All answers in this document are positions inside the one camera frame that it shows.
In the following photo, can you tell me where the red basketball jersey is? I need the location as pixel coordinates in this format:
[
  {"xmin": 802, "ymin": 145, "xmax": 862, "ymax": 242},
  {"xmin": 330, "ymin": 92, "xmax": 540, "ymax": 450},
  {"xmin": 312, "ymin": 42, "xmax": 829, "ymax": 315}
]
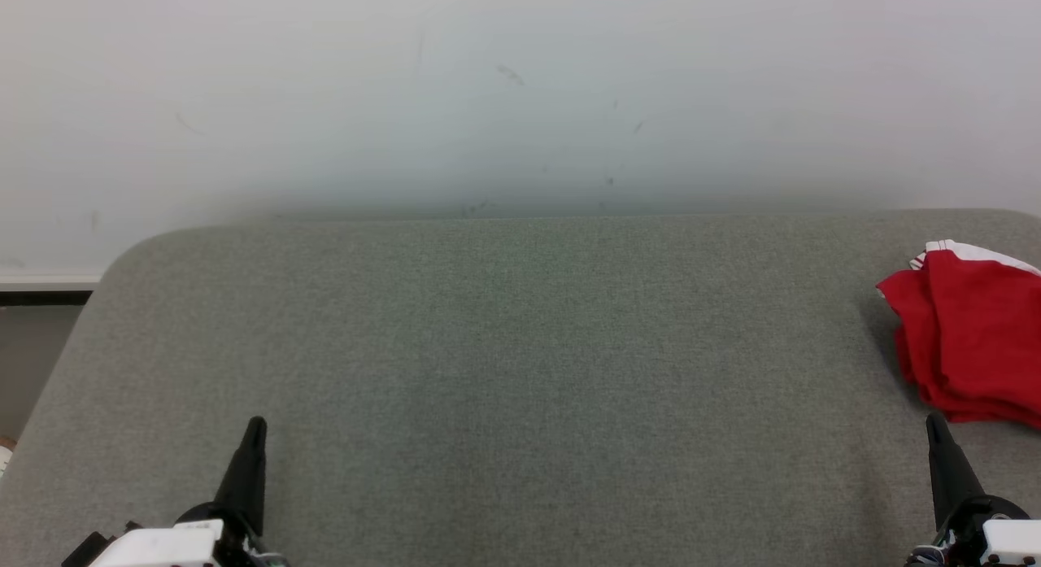
[{"xmin": 876, "ymin": 254, "xmax": 1041, "ymax": 432}]

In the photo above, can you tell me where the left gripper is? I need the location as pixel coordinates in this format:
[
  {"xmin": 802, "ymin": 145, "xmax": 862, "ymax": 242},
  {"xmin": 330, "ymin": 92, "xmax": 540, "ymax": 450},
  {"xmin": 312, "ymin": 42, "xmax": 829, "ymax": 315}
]
[{"xmin": 89, "ymin": 416, "xmax": 290, "ymax": 567}]

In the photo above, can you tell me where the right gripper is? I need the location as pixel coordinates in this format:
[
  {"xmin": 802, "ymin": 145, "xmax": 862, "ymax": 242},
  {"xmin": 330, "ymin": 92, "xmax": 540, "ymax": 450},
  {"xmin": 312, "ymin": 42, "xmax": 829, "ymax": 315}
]
[{"xmin": 906, "ymin": 412, "xmax": 1041, "ymax": 567}]

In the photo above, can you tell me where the wall baseboard strip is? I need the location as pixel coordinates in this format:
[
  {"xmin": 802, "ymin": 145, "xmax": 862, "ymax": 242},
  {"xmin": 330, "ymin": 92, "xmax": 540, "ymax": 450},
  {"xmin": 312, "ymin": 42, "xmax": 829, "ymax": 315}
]
[{"xmin": 0, "ymin": 270, "xmax": 104, "ymax": 307}]

